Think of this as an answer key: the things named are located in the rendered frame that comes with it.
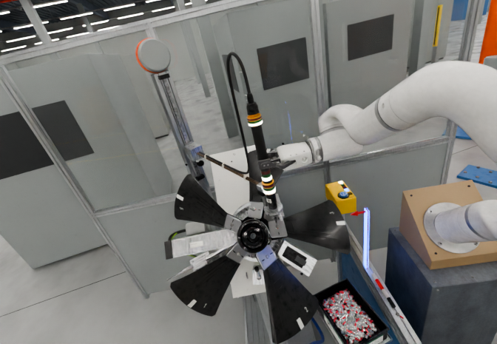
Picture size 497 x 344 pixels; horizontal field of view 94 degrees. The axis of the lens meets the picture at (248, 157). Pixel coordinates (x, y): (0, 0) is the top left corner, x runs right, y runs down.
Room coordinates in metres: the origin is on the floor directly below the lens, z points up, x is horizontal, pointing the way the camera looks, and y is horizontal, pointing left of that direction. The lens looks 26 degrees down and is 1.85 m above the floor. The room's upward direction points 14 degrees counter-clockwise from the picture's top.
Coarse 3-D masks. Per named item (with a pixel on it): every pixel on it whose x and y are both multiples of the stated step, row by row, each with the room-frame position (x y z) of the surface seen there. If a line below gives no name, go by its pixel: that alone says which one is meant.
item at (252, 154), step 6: (270, 150) 0.89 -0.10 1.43; (252, 156) 0.93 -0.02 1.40; (252, 162) 0.91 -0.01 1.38; (252, 168) 0.89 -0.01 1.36; (258, 168) 0.87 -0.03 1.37; (270, 168) 0.82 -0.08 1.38; (276, 168) 0.81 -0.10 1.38; (252, 174) 0.87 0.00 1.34; (258, 174) 0.84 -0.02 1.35; (276, 174) 0.78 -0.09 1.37; (258, 180) 0.82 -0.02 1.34; (276, 180) 0.77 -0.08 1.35; (252, 186) 0.83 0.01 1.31; (252, 192) 0.81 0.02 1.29; (252, 198) 0.79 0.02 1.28; (258, 198) 0.76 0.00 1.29
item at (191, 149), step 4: (184, 144) 1.24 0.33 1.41; (188, 144) 1.25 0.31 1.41; (192, 144) 1.23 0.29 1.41; (196, 144) 1.22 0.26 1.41; (184, 148) 1.22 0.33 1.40; (188, 148) 1.19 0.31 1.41; (192, 148) 1.17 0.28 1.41; (196, 148) 1.17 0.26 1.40; (200, 148) 1.19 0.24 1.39; (188, 152) 1.19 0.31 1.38; (192, 152) 1.16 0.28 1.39; (196, 152) 1.17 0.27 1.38; (188, 156) 1.21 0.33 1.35; (192, 156) 1.16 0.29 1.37; (196, 156) 1.17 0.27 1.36; (200, 156) 1.18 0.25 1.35; (192, 160) 1.17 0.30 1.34; (196, 160) 1.16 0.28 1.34
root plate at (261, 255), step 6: (270, 246) 0.67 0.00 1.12; (258, 252) 0.63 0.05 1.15; (264, 252) 0.64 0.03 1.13; (270, 252) 0.65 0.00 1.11; (258, 258) 0.61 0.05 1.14; (264, 258) 0.62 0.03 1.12; (270, 258) 0.63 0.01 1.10; (276, 258) 0.64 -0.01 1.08; (264, 264) 0.60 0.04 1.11; (270, 264) 0.61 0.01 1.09
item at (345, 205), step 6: (330, 186) 1.01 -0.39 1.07; (336, 186) 1.00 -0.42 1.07; (330, 192) 0.97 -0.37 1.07; (336, 192) 0.95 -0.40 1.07; (330, 198) 0.97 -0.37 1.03; (336, 198) 0.91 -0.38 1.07; (342, 198) 0.90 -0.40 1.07; (348, 198) 0.89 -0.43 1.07; (354, 198) 0.88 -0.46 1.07; (336, 204) 0.89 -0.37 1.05; (342, 204) 0.89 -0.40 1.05; (348, 204) 0.88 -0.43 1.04; (354, 204) 0.88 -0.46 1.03; (342, 210) 0.89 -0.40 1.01; (348, 210) 0.88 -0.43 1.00; (354, 210) 0.88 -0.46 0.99
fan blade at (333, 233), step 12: (324, 204) 0.76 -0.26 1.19; (288, 216) 0.74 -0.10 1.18; (300, 216) 0.72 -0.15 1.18; (312, 216) 0.71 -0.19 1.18; (324, 216) 0.70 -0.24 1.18; (336, 216) 0.69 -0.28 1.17; (288, 228) 0.67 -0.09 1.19; (300, 228) 0.66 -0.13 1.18; (312, 228) 0.65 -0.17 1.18; (324, 228) 0.65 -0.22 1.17; (336, 228) 0.64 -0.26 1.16; (312, 240) 0.61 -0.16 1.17; (324, 240) 0.60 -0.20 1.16; (336, 240) 0.60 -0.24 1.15; (348, 240) 0.60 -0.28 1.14; (348, 252) 0.56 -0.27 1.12
